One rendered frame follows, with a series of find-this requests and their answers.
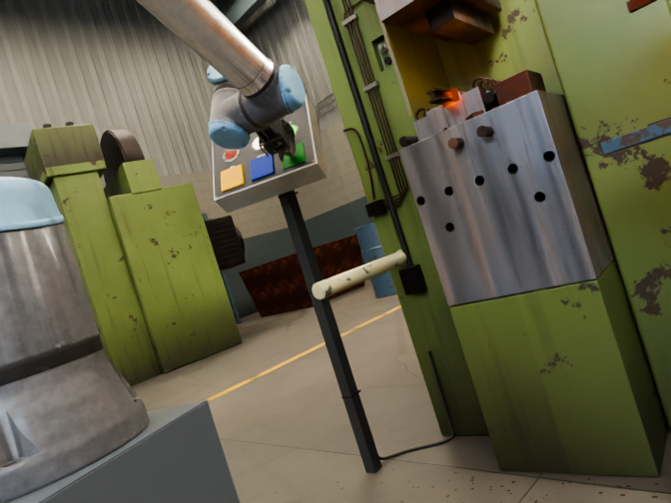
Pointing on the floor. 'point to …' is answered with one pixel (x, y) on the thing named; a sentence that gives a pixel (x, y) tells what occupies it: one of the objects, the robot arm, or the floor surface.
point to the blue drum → (383, 284)
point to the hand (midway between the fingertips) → (290, 151)
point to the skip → (292, 297)
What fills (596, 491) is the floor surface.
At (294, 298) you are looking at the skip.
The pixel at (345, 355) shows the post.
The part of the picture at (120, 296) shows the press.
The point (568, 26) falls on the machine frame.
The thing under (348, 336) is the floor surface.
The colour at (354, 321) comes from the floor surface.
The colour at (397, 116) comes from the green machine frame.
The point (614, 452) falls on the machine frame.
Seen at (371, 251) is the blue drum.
